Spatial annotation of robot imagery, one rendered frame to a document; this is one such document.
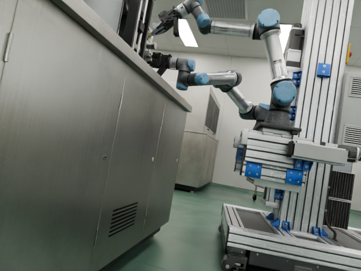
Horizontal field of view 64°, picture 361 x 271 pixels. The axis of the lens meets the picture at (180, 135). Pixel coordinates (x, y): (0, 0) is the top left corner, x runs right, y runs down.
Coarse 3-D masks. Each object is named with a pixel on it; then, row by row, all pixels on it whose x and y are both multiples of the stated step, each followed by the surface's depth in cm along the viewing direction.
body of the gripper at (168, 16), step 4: (164, 12) 174; (168, 12) 176; (172, 12) 176; (176, 12) 174; (160, 16) 175; (164, 16) 175; (168, 16) 174; (172, 16) 175; (176, 16) 175; (180, 16) 174; (164, 20) 174; (168, 20) 174; (172, 20) 175; (168, 24) 175; (172, 24) 178; (168, 28) 180
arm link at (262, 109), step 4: (260, 104) 218; (264, 104) 215; (268, 104) 215; (256, 108) 219; (260, 108) 217; (264, 108) 214; (268, 108) 214; (252, 112) 221; (256, 112) 218; (260, 112) 216; (264, 112) 214; (268, 112) 214; (256, 116) 219; (260, 116) 215; (264, 116) 214
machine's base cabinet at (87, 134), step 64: (0, 0) 52; (0, 64) 54; (64, 64) 71; (0, 128) 56; (64, 128) 74; (128, 128) 112; (0, 192) 58; (64, 192) 78; (128, 192) 121; (0, 256) 60; (64, 256) 83
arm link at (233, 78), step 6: (204, 72) 163; (228, 72) 188; (234, 72) 185; (192, 78) 165; (198, 78) 162; (204, 78) 163; (210, 78) 169; (216, 78) 173; (222, 78) 177; (228, 78) 181; (234, 78) 185; (240, 78) 188; (192, 84) 168; (198, 84) 165; (204, 84) 164; (210, 84) 173; (216, 84) 178; (228, 84) 190; (234, 84) 188
